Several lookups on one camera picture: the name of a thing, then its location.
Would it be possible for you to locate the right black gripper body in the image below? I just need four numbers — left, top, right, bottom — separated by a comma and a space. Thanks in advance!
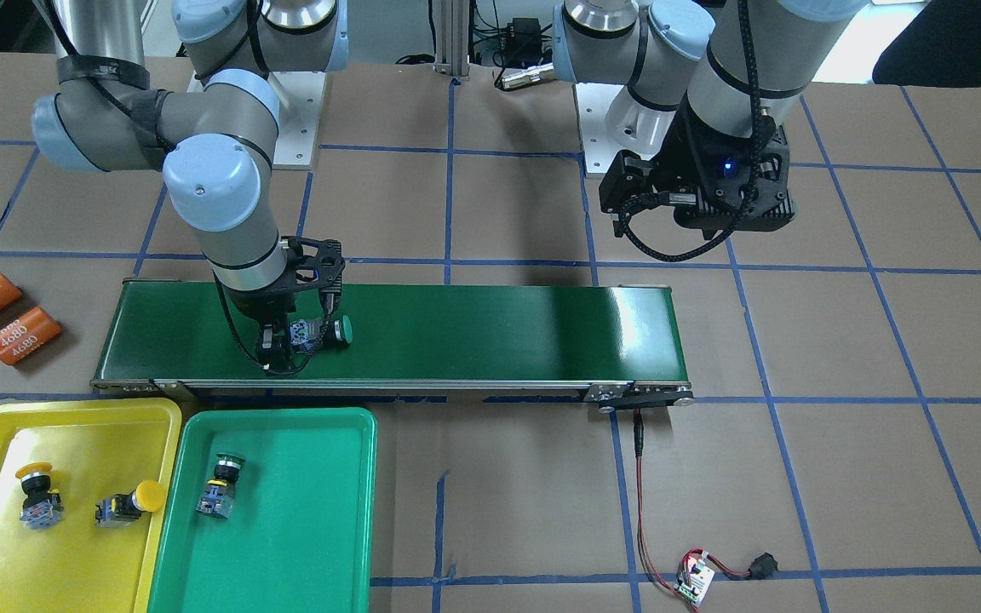
227, 237, 346, 324

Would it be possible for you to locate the green push button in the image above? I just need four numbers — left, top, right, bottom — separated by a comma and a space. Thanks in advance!
195, 453, 246, 519
289, 315, 353, 353

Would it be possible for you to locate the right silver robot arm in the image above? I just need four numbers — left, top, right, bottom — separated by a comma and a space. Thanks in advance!
31, 1, 349, 376

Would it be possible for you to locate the yellow plastic tray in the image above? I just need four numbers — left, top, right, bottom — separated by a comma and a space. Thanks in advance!
0, 398, 182, 612

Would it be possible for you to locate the green conveyor belt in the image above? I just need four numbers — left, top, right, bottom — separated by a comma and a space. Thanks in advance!
92, 280, 694, 411

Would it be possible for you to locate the red black power cable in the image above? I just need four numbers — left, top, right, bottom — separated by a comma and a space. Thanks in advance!
632, 409, 779, 588

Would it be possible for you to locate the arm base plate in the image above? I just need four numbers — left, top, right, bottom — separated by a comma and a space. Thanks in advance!
187, 70, 326, 169
574, 85, 679, 180

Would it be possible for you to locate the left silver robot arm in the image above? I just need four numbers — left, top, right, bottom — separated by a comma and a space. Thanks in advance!
553, 1, 863, 239

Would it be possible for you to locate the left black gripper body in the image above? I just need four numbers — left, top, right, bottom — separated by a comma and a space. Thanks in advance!
659, 102, 798, 234

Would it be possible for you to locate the yellow push button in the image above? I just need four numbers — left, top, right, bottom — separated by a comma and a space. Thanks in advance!
14, 461, 65, 530
95, 478, 168, 529

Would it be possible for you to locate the aluminium frame post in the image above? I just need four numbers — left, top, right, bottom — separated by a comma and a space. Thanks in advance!
431, 1, 473, 80

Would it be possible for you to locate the small controller circuit board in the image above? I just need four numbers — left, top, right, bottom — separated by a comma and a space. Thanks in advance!
673, 548, 715, 612

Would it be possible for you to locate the orange cylinder with numbers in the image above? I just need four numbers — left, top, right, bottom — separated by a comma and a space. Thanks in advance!
0, 306, 63, 366

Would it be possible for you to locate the green plastic tray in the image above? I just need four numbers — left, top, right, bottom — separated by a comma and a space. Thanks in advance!
148, 407, 377, 612

